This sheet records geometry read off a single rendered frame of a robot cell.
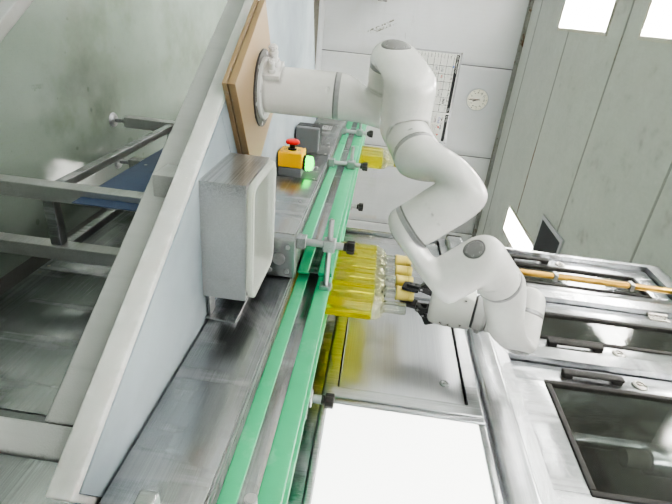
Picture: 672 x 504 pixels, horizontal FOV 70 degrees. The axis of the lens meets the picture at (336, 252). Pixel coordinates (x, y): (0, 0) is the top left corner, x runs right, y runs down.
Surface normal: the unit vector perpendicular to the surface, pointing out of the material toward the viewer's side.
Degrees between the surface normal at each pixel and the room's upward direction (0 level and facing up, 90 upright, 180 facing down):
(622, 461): 90
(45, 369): 90
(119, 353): 90
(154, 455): 90
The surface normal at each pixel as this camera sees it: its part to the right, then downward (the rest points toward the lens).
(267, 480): 0.09, -0.88
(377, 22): -0.11, 0.45
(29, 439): 0.02, -0.51
